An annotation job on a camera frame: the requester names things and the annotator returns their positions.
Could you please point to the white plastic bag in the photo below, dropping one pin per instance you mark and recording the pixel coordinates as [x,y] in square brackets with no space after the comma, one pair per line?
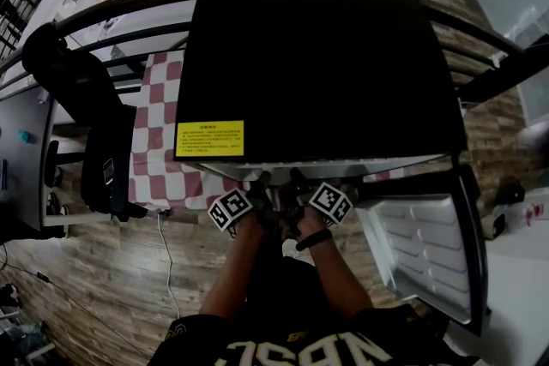
[527,216]

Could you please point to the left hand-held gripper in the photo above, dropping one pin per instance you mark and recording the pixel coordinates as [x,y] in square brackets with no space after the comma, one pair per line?
[229,208]

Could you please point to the smartphone with white edge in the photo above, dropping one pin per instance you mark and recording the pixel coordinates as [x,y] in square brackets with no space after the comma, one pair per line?
[108,171]

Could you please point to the red white checkered tablecloth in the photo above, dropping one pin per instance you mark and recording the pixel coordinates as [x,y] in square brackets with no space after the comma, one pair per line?
[158,107]

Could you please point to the yellow warning label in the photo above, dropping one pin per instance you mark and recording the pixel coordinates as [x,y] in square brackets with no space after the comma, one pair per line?
[210,138]

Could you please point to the grey desk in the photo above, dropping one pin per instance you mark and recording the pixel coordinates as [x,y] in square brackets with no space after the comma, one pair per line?
[21,184]

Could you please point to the teal small object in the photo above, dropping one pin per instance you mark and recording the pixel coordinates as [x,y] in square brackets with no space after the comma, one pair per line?
[24,136]

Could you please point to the black mesh office chair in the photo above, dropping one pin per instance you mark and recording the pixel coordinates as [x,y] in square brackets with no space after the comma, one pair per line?
[86,98]

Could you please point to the black trousers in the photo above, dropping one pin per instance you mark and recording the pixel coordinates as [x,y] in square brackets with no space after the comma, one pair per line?
[283,291]

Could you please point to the person's left forearm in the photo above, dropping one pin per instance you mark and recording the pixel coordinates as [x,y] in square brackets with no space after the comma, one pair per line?
[231,270]

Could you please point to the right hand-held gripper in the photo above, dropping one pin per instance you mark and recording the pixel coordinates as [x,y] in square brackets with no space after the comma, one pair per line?
[330,201]

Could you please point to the white table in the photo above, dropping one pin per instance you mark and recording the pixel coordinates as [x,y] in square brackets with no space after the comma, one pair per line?
[514,304]

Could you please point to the black printed shirt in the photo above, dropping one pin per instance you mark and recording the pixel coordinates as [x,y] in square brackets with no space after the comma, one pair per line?
[300,351]

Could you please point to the white shoe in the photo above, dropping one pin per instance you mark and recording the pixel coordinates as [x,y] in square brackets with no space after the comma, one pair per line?
[296,250]

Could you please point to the black bag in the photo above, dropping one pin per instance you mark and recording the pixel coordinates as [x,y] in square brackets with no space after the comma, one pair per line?
[510,193]

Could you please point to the person's right forearm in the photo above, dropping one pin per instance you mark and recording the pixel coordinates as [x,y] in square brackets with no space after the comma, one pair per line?
[339,278]

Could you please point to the pale purple pouch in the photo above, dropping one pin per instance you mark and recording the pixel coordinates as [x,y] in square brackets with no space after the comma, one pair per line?
[44,95]

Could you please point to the black mini fridge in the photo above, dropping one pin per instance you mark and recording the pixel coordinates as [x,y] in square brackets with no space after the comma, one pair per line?
[309,64]

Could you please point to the black wristband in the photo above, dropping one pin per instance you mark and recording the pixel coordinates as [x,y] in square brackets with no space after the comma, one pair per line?
[313,240]

